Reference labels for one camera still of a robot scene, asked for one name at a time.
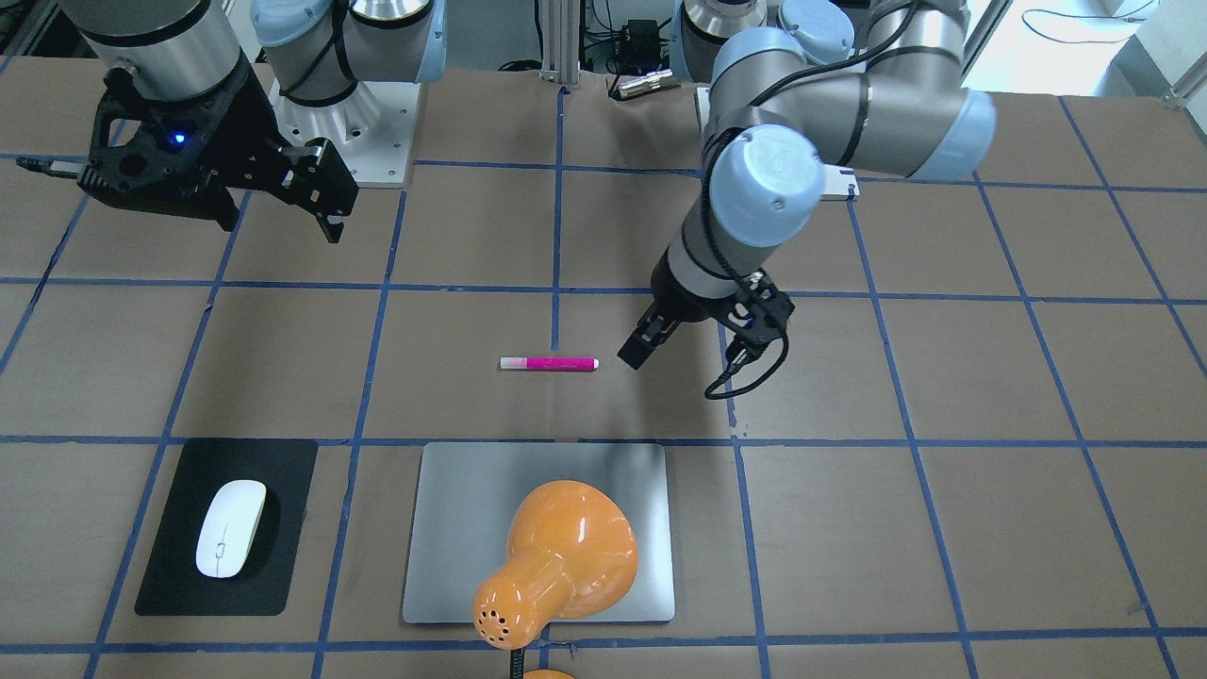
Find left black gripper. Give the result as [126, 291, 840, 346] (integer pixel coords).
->
[618, 268, 736, 371]

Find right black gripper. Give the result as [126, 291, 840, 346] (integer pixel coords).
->
[225, 57, 358, 244]

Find pink highlighter pen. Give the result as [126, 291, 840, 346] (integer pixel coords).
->
[497, 356, 600, 373]

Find white computer mouse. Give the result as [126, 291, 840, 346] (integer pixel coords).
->
[194, 480, 268, 579]

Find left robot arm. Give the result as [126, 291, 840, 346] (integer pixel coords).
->
[618, 1, 997, 373]

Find silver laptop notebook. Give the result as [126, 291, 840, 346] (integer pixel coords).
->
[401, 441, 676, 636]

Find black mousepad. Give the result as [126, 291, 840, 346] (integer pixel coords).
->
[134, 438, 320, 616]

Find orange desk lamp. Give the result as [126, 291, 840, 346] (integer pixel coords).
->
[471, 480, 639, 678]

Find silver metal connector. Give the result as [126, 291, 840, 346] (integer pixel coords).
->
[608, 69, 682, 103]

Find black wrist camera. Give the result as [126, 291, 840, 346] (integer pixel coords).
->
[719, 268, 795, 370]

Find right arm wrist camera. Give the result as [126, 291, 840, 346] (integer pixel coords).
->
[75, 66, 239, 232]

